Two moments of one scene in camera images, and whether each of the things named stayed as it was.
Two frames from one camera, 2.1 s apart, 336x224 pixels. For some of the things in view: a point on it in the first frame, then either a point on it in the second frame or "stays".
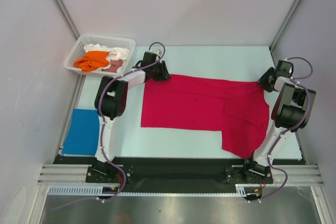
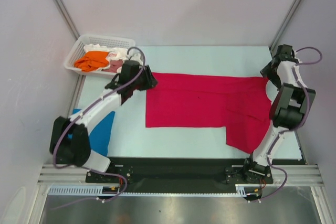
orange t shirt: (92, 60) stays
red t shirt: (240, 109) stays
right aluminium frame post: (292, 11) stays
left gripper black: (164, 75) -> (150, 82)
